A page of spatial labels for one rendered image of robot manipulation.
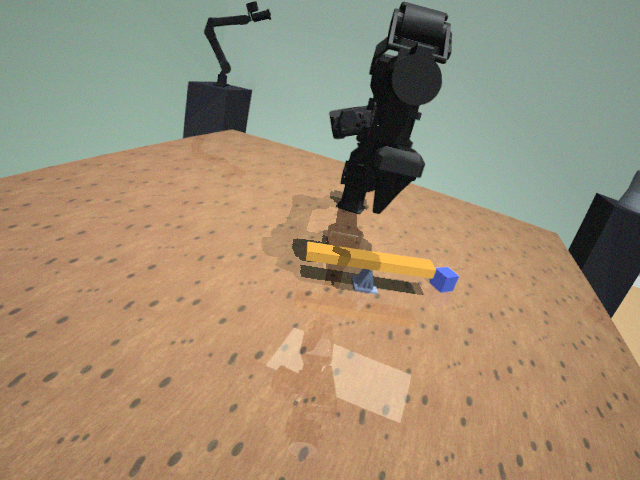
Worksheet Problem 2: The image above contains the yellow bar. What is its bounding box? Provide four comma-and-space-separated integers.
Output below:
306, 242, 436, 278

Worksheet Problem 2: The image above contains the blue cube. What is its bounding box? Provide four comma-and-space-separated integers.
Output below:
430, 267, 459, 293

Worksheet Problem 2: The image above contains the light blue wedge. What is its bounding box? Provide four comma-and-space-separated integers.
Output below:
352, 269, 377, 294

